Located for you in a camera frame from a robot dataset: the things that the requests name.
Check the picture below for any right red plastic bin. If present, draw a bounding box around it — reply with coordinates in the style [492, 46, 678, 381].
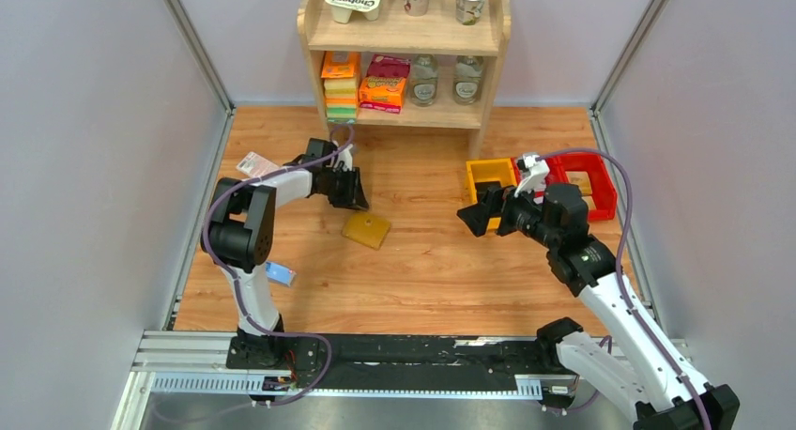
[555, 152, 618, 221]

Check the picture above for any left glass bottle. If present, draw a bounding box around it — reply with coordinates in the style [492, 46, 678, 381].
[408, 54, 438, 106]

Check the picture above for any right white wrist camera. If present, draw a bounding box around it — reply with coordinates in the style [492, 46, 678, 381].
[514, 152, 550, 196]

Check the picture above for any blue small box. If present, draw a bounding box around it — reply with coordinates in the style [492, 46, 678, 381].
[265, 261, 297, 287]

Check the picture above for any aluminium rail frame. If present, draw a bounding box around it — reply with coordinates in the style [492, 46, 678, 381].
[110, 330, 716, 430]

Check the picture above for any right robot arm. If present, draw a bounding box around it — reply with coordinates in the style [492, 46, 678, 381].
[456, 183, 740, 429]

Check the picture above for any wooden shelf unit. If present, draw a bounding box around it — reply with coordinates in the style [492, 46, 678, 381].
[297, 0, 512, 159]

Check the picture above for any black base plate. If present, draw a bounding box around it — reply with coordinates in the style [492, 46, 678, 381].
[226, 333, 574, 392]

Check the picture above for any yellow plastic bin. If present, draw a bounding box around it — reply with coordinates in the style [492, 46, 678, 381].
[466, 158, 517, 207]

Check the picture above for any right glass bottle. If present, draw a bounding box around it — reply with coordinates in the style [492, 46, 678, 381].
[452, 55, 484, 105]

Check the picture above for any stack of coloured sponges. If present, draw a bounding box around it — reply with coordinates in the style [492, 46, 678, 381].
[320, 51, 361, 121]

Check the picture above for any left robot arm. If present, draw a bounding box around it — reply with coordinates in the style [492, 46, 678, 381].
[200, 138, 369, 358]

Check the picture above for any pink white card pack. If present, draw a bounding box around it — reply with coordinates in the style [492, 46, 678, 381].
[236, 151, 280, 178]

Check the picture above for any orange pink snack box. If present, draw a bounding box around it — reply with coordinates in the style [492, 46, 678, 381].
[358, 54, 410, 115]

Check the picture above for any glass bottle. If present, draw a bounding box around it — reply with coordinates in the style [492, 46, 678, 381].
[452, 55, 484, 105]
[408, 54, 438, 106]

